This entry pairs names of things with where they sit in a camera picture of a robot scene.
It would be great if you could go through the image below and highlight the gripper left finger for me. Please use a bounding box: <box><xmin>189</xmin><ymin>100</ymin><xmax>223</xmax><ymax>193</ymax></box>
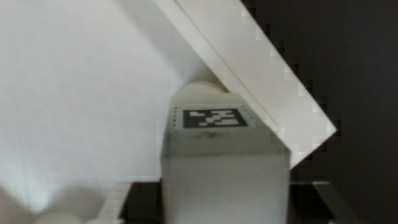
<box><xmin>95</xmin><ymin>181</ymin><xmax>164</xmax><ymax>224</ymax></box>

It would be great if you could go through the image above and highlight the white square table top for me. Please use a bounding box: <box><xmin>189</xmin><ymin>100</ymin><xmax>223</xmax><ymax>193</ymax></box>
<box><xmin>0</xmin><ymin>0</ymin><xmax>337</xmax><ymax>224</ymax></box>

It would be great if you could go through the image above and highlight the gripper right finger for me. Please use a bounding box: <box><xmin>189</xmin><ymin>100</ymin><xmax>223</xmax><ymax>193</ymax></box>
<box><xmin>289</xmin><ymin>180</ymin><xmax>363</xmax><ymax>224</ymax></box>

